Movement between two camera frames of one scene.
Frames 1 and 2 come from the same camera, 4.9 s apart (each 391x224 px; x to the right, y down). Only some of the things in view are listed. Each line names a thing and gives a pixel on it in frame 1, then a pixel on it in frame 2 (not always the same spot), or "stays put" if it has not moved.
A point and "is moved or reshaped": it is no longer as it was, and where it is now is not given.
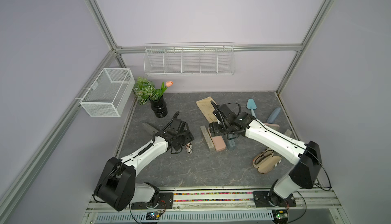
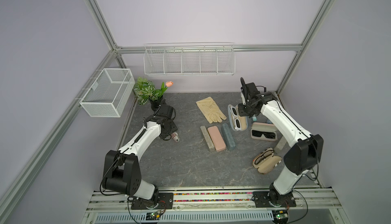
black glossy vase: [159, 107] stays put
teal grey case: [230, 141] stays put
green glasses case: [207, 138] stays put
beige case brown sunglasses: [189, 148] is moved or reshaped
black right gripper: [213, 127] -> [241, 112]
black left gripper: [188, 138] -> [174, 128]
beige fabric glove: [206, 106] stays put
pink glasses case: [218, 142] stays put
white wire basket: [109, 93] stays put
